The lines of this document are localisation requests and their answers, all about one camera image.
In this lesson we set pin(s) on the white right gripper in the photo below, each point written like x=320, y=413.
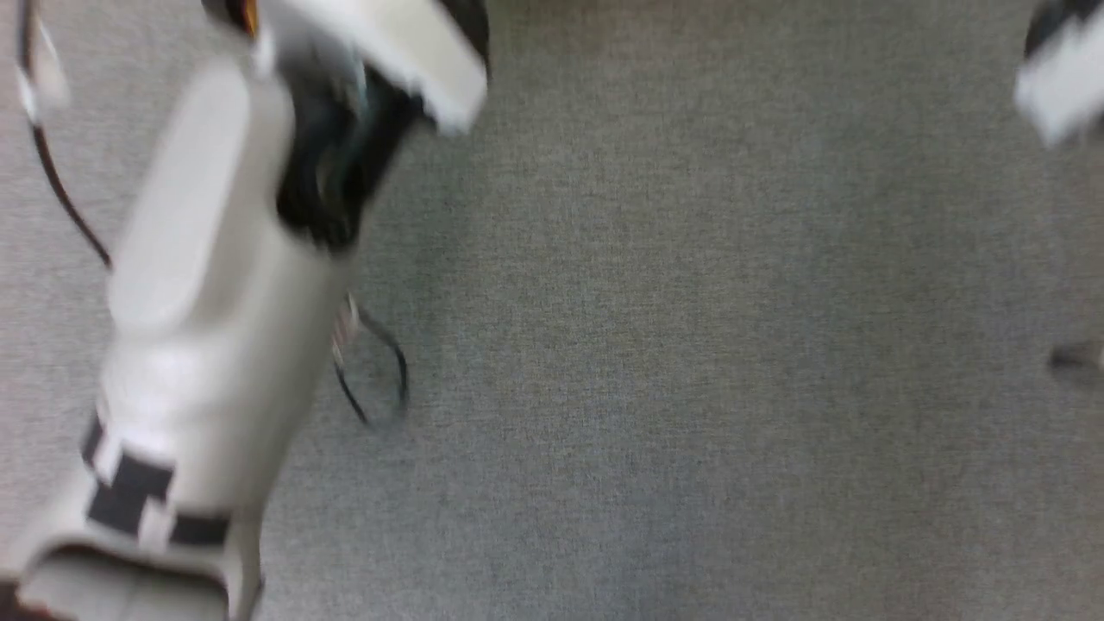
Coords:
x=1065, y=86

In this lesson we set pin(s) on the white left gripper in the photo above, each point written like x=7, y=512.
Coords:
x=388, y=52

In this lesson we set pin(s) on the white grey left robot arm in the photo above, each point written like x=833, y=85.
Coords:
x=216, y=328

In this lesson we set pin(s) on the grey fabric sofa cushion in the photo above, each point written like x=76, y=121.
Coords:
x=690, y=345

